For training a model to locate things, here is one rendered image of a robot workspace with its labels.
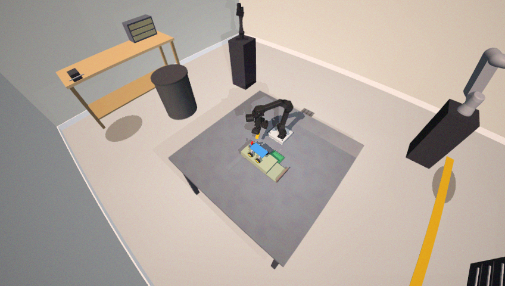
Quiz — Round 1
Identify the small blue wheeled trolley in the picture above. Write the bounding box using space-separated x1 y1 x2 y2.
248 143 269 163

